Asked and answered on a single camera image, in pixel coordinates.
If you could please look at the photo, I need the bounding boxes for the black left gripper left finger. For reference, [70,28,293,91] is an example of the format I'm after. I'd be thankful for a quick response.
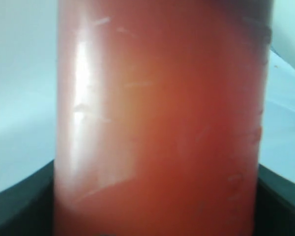
[0,161,54,236]

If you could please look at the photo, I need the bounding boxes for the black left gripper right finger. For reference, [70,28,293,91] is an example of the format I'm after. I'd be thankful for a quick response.
[255,165,295,236]

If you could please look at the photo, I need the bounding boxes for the red sauce squeeze bottle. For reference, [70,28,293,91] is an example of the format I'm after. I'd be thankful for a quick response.
[54,0,273,236]

